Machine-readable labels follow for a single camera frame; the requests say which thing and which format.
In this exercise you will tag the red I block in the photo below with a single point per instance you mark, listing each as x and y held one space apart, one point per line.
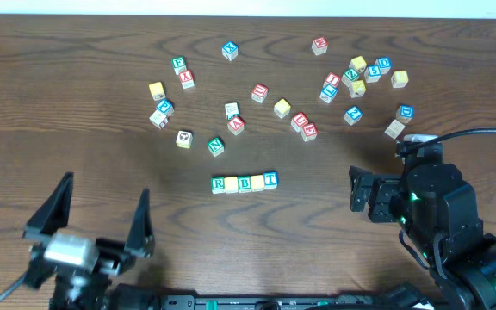
332 79

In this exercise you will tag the yellow O block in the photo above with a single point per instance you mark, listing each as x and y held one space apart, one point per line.
231 185

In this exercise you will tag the green Z block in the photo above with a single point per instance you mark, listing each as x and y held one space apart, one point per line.
349 77

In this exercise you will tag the blue P block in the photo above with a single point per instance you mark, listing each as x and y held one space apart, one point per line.
165 106

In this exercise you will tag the blue 2 block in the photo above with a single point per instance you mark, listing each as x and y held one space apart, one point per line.
353 115

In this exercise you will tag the green B block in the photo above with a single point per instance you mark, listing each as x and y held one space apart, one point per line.
244 184

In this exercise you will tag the red A block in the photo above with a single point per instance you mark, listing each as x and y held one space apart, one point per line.
236 125

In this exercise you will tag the red E block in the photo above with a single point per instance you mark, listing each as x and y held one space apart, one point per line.
309 131

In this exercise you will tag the yellow 8 block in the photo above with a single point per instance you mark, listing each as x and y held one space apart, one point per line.
399 79

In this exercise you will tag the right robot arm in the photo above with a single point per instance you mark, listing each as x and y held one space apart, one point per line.
437 210

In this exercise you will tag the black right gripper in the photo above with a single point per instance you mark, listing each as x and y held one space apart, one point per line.
382 200

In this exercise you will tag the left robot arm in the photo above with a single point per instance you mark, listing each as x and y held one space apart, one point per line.
82 292

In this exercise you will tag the monkey picture block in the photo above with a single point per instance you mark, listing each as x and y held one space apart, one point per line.
184 139

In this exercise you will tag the red u block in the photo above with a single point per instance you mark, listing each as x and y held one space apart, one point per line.
259 93
298 121

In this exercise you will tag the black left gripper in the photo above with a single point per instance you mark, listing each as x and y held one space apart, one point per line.
108 251

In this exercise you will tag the red block top right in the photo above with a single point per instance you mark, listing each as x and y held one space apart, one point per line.
319 45

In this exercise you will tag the red U block upper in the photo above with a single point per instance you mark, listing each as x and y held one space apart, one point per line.
259 93

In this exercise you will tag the plain white block right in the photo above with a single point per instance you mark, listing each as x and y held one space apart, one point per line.
395 129

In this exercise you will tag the blue 5 block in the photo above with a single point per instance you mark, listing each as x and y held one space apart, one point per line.
372 74

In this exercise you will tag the plain wooden block left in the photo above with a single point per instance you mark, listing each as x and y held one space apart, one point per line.
158 119

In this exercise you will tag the blue L block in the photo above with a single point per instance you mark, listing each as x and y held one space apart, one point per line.
328 93

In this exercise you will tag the green F block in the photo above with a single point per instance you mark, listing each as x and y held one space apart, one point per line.
179 64

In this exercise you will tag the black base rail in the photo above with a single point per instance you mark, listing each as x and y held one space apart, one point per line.
252 302

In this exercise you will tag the blue D block right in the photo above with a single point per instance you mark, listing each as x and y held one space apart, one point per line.
404 113

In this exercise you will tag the yellow block above Z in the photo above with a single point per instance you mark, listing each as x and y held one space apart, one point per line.
358 64

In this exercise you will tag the blue T block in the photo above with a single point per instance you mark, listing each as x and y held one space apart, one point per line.
270 180

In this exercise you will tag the yellow block under Z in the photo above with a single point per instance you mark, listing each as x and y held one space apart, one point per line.
357 89

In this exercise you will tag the red U block lower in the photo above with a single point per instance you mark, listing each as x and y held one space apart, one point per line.
298 121

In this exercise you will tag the green R block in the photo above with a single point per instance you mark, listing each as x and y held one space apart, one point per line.
218 185

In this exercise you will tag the red Y block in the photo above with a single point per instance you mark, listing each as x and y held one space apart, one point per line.
187 79

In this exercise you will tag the blue d block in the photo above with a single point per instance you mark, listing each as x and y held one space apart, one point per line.
404 113
384 65

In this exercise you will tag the blue D block upper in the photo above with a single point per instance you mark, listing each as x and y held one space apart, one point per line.
384 65

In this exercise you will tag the green N block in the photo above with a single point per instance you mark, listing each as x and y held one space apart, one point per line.
216 146

